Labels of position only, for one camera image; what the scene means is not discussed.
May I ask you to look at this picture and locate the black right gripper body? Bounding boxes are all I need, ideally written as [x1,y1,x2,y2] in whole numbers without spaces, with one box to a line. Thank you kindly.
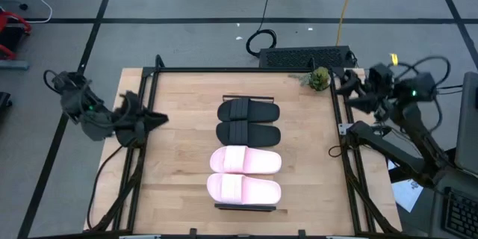
[367,63,397,123]

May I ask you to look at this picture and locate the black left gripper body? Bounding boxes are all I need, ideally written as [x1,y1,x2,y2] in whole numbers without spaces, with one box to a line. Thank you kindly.
[113,105,147,136]

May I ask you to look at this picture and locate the black rubber slide sandal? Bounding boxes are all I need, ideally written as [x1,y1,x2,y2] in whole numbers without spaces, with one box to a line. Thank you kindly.
[217,97,281,123]
[215,120,282,148]

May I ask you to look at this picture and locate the pink rubber slide sandal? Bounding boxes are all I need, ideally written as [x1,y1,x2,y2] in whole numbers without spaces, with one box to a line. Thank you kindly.
[206,173,282,205]
[209,145,282,176]

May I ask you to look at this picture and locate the wooden shelf black metal legs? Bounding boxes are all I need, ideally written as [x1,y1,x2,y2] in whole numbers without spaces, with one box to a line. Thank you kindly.
[212,94,291,214]

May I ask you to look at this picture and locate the small green succulent plant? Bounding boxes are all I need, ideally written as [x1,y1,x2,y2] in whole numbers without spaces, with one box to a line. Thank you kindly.
[289,66,332,92]

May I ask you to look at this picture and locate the black vented equipment box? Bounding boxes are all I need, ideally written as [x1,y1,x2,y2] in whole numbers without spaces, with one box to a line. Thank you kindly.
[258,46,355,69]

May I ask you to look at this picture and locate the grey laptop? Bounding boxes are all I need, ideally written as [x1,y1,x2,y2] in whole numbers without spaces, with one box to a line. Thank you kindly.
[454,71,478,178]

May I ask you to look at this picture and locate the white printed paper sheet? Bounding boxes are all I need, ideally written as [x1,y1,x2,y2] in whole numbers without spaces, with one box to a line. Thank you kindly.
[387,158,426,214]

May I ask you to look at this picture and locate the grey metal block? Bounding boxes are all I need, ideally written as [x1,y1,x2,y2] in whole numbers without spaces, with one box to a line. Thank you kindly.
[0,59,30,71]

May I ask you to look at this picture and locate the grey operator desk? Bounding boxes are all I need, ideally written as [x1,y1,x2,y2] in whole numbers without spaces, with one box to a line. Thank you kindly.
[428,167,478,239]

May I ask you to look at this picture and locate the red black step stool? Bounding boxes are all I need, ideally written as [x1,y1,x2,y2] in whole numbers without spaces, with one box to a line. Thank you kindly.
[0,10,33,60]

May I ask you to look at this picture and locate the black computer keyboard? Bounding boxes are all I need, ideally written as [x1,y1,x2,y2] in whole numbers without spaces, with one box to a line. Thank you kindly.
[443,189,478,239]

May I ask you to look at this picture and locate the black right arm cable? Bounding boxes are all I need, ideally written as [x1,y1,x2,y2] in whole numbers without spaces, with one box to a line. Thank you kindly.
[395,55,452,96]

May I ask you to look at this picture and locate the yellow hanging cable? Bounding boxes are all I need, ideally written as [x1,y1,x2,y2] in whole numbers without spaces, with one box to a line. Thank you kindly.
[335,0,360,47]

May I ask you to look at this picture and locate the long black power cable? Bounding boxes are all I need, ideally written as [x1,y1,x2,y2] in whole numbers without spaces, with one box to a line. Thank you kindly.
[85,143,125,232]

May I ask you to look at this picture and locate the black aluminium rig frame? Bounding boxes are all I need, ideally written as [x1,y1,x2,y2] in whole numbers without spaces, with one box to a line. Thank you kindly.
[84,54,403,239]

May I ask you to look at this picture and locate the coiled black cable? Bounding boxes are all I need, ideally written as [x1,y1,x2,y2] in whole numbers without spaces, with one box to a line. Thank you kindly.
[245,0,278,59]

